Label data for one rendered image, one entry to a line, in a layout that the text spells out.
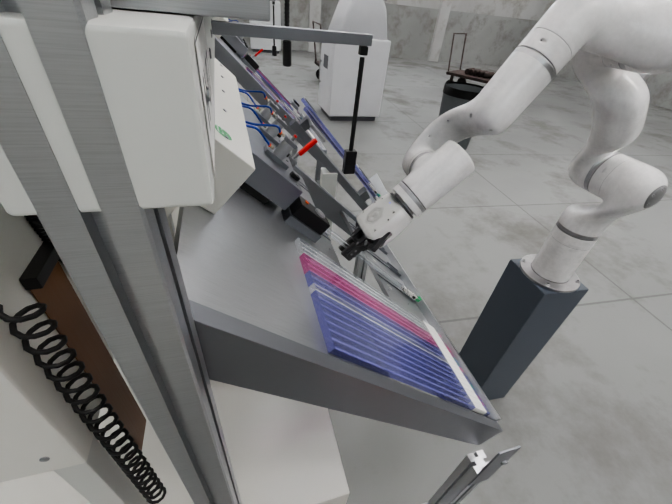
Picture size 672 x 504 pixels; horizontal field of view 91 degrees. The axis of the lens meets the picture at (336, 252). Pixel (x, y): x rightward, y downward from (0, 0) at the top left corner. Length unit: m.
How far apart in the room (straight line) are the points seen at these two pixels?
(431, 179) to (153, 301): 0.60
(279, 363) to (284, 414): 0.53
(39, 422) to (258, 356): 0.18
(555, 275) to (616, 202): 0.30
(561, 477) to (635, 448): 0.41
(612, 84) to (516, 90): 0.31
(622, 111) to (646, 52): 0.17
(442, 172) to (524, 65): 0.22
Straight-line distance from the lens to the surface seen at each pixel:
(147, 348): 0.25
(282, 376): 0.36
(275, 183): 0.57
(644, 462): 2.05
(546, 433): 1.85
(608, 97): 1.01
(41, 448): 0.43
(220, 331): 0.29
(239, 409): 0.87
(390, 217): 0.71
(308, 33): 0.57
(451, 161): 0.72
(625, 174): 1.14
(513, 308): 1.37
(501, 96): 0.74
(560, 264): 1.27
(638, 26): 0.86
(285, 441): 0.84
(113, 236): 0.18
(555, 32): 0.78
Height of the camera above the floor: 1.39
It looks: 38 degrees down
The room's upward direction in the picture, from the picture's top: 7 degrees clockwise
